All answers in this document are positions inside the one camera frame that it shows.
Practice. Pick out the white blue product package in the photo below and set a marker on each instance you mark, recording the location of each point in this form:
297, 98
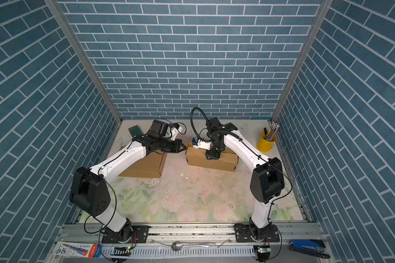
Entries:
79, 250

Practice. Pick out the blue black pliers tool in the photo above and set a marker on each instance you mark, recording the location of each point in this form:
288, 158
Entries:
314, 248

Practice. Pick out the cardboard box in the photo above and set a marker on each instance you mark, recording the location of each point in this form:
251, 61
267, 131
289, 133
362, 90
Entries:
151, 166
228, 160

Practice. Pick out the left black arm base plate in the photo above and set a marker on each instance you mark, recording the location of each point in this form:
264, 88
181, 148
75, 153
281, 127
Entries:
129, 234

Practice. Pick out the green rectangular sponge block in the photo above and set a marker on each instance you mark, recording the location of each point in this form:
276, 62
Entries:
135, 131

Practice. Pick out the pens in cup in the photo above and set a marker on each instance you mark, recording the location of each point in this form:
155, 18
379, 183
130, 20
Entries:
270, 134

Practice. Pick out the yellow pen cup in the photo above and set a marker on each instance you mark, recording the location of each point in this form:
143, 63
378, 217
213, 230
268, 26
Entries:
264, 145

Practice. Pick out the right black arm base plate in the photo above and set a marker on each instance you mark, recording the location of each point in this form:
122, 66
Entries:
246, 233

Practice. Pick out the white slotted cable duct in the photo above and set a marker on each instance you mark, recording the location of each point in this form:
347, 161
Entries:
164, 252

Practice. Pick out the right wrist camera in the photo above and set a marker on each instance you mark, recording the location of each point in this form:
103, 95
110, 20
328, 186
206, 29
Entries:
200, 144

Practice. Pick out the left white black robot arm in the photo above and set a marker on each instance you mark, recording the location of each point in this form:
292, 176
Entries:
91, 188

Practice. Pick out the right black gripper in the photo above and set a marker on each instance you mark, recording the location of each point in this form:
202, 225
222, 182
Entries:
212, 155

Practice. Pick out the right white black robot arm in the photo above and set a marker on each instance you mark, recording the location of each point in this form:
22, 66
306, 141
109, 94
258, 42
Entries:
267, 181

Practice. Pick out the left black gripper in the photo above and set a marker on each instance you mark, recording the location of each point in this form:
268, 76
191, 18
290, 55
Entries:
176, 148

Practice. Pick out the metal spoon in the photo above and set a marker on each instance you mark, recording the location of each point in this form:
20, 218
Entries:
177, 246

